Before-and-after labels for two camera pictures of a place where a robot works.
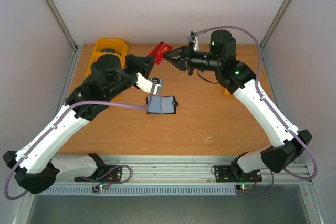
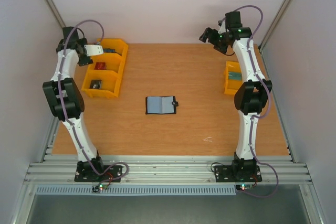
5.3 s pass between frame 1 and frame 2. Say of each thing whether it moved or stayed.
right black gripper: moved
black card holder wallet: stayed
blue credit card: stayed
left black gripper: moved
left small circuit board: stayed
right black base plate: stayed
